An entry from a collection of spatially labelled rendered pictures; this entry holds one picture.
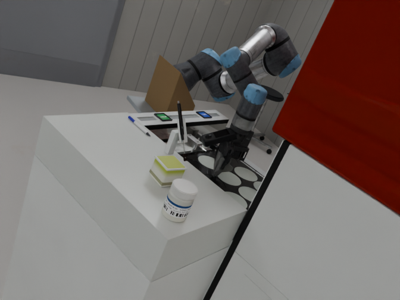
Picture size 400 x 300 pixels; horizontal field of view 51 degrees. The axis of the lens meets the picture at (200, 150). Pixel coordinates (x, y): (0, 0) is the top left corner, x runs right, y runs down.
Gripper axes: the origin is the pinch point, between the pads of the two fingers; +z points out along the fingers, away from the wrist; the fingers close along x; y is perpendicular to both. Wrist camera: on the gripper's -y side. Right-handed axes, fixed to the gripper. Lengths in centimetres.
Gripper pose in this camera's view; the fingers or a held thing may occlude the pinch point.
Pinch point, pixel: (214, 172)
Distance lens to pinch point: 155.0
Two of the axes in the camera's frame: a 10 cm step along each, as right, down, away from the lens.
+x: -3.1, -5.2, 8.0
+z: -3.5, 8.4, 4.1
